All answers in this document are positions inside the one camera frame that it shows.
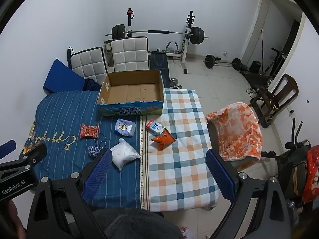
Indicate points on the blue foam mat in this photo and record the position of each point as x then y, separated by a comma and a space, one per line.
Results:
59, 77

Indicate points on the black exercise bike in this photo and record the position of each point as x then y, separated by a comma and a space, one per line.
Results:
294, 159

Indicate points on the white shoes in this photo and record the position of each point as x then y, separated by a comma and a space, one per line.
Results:
251, 92

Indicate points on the person's dark clothing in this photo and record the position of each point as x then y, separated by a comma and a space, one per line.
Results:
139, 224

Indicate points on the dark wooden chair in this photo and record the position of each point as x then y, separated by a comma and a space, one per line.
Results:
286, 87

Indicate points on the black floor platform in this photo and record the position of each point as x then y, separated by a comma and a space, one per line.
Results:
256, 78

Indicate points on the black exercise machine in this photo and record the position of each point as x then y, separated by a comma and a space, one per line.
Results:
275, 59

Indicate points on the long barbell with black plates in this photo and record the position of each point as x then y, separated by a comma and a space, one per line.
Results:
157, 31

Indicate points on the white quilted chair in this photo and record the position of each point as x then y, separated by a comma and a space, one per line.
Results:
88, 64
129, 53

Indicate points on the doorway frame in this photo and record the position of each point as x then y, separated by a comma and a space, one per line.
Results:
301, 34

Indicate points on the short barbell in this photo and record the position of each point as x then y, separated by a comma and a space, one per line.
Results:
210, 61

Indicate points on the person's left hand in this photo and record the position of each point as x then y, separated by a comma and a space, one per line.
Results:
16, 219

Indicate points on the light blue snack bag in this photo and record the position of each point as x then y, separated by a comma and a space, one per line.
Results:
124, 128

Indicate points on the milk carton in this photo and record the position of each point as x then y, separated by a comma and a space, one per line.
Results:
154, 127

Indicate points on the white plastic bag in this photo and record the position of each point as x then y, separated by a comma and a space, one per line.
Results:
123, 154

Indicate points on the plaid blanket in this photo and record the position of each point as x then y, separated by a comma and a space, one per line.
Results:
182, 139

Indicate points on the dark blue cloth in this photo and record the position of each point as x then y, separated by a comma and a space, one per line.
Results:
92, 84

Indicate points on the black chair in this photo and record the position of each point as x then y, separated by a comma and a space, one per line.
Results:
213, 134

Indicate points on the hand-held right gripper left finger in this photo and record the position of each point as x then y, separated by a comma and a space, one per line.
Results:
97, 173

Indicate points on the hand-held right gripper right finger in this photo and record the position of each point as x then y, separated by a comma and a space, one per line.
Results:
221, 174

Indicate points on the black speaker box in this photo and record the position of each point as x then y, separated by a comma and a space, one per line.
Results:
254, 66

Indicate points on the orange snack bag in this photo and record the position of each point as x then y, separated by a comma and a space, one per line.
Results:
163, 140

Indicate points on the red snack packet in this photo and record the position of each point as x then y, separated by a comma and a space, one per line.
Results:
89, 131

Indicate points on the red plastic bag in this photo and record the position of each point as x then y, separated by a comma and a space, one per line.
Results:
312, 174

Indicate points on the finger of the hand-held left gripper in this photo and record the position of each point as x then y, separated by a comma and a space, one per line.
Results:
30, 154
7, 148

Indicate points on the cardboard box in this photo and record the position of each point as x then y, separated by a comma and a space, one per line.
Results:
129, 92

